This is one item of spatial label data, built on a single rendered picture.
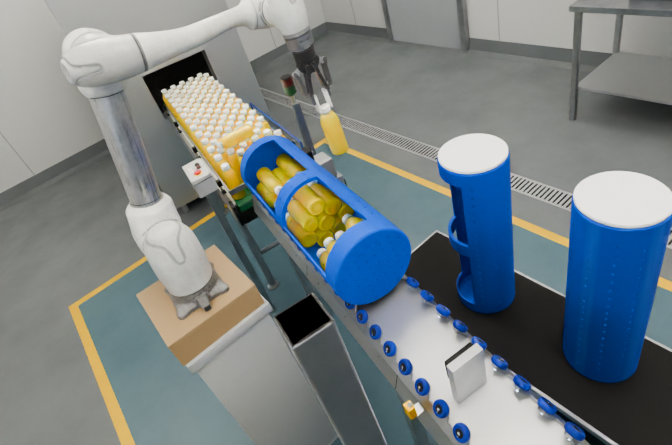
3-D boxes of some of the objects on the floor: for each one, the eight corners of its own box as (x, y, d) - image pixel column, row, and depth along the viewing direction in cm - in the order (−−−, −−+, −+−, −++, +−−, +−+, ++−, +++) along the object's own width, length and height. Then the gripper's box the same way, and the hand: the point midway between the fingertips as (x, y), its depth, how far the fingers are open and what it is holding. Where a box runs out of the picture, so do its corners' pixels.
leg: (426, 470, 193) (401, 395, 156) (418, 458, 197) (391, 382, 160) (437, 461, 194) (414, 385, 158) (428, 450, 199) (404, 373, 162)
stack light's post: (342, 245, 315) (293, 105, 251) (339, 242, 318) (290, 103, 254) (347, 242, 316) (299, 102, 252) (344, 239, 319) (296, 100, 255)
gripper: (284, 60, 143) (310, 123, 157) (328, 36, 147) (349, 100, 161) (275, 56, 148) (301, 117, 162) (317, 33, 153) (339, 95, 166)
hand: (322, 101), depth 160 cm, fingers closed on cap, 4 cm apart
